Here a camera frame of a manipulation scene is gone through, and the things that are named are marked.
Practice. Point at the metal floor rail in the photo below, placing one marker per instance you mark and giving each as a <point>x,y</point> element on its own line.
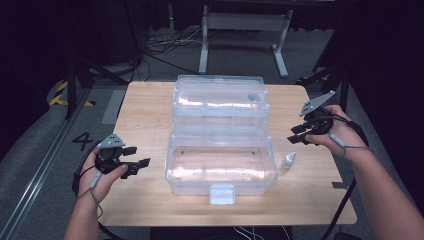
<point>33,186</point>

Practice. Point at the small white dropper bottle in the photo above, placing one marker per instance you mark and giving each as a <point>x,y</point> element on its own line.
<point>288,161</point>

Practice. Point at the grey floor tape patch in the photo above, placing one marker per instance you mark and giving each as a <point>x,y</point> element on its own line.
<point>113,106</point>

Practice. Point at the black tape strip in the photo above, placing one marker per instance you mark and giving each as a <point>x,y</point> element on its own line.
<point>339,185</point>

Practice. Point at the clear plastic storage box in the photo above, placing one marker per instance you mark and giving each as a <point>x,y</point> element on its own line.
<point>220,160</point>

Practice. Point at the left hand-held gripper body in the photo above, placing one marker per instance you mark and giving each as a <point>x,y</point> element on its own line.
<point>108,156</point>

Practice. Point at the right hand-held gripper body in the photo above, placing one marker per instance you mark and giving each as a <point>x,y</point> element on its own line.
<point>318,121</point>

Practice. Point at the person's left hand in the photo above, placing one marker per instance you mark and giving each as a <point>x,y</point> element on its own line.
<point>100,185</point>

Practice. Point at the black tripod stand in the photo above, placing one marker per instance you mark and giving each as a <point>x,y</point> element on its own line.
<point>335,76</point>
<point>71,83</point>

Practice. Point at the yellow black hazard tape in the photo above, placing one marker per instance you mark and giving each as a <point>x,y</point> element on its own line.
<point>61,87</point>

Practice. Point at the grey metal stand frame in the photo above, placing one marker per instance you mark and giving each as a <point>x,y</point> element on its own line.
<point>245,21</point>

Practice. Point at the person's right hand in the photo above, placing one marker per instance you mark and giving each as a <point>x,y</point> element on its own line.
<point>345,136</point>

